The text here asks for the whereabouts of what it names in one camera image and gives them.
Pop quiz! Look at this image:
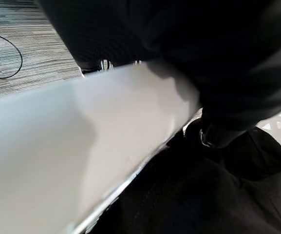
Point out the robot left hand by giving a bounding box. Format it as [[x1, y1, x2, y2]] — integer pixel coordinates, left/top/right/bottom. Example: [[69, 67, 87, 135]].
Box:
[[36, 0, 281, 149]]

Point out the white plastic laundry basket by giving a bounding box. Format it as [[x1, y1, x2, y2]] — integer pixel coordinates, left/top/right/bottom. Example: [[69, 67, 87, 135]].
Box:
[[0, 59, 281, 234]]

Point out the black laundry garment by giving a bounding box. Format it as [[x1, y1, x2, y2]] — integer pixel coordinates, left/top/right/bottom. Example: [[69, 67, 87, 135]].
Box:
[[81, 119, 281, 234]]

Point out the thin black floor cable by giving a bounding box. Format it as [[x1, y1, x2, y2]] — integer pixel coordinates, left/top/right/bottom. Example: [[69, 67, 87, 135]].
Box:
[[0, 31, 23, 79]]

